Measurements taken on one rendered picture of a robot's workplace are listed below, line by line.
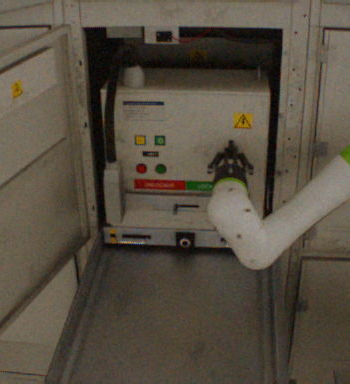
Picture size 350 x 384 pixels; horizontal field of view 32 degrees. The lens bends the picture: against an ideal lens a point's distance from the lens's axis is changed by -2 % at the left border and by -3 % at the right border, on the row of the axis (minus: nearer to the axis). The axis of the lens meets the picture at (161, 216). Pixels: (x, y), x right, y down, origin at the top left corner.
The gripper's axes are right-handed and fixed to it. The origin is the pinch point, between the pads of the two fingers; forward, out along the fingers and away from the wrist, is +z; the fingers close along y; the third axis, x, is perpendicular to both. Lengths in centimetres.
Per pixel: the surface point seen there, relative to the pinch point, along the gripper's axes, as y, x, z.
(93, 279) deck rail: -41, -38, -16
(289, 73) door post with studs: 16.6, 20.9, 8.5
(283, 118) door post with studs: 15.6, 6.8, 8.3
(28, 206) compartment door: -58, -11, -17
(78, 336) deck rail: -40, -37, -42
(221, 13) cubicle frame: -3.2, 38.1, 8.7
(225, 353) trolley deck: 0, -38, -45
